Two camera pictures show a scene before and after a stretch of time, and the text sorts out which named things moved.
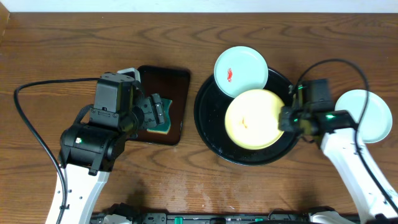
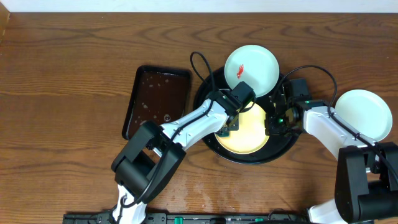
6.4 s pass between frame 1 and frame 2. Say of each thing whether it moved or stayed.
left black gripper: moved
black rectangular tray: stayed
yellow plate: moved
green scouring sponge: moved
